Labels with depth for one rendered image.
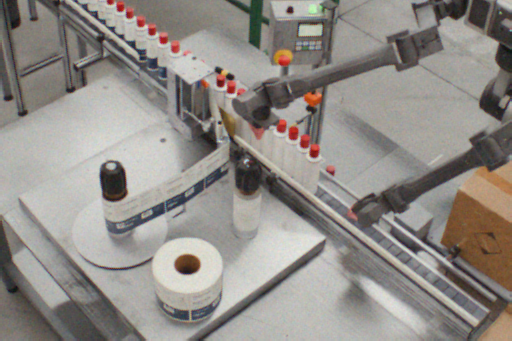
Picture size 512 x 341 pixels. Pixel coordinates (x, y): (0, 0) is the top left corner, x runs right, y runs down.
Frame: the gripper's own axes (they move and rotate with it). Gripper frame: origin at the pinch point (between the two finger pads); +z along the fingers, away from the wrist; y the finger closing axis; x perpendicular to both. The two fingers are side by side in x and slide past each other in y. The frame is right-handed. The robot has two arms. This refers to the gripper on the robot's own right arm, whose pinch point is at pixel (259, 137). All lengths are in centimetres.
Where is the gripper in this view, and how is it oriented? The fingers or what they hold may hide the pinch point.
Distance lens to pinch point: 228.3
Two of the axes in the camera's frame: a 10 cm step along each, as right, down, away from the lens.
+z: -0.9, 7.6, 6.4
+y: 7.3, 4.9, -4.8
